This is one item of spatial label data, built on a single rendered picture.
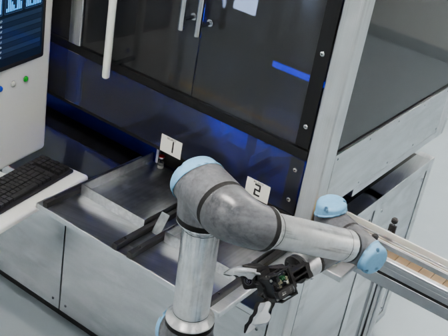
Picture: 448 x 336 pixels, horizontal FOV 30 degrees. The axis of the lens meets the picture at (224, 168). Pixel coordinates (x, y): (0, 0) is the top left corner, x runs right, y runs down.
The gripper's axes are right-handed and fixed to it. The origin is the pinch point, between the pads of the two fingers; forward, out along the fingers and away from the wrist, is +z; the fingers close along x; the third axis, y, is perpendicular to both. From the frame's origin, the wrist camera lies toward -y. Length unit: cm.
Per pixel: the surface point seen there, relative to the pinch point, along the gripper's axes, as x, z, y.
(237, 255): 3, -33, -41
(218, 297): 6.6, -13.6, -27.2
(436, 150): 57, -309, -203
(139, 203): -18, -24, -71
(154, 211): -14, -25, -66
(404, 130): -9, -108, -35
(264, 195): -9, -48, -40
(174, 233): -8, -22, -54
